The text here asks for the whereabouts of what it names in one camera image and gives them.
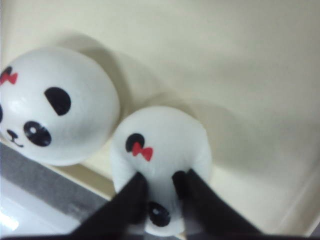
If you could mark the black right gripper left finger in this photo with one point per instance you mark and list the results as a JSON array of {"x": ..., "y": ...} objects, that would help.
[{"x": 127, "y": 207}]

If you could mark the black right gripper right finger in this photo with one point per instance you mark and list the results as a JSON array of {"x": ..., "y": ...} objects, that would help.
[{"x": 214, "y": 215}]

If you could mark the panda bun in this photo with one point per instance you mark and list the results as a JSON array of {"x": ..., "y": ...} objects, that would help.
[
  {"x": 57, "y": 106},
  {"x": 159, "y": 141}
]

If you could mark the beige rectangular tray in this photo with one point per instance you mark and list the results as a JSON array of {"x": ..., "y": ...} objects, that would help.
[{"x": 249, "y": 70}]

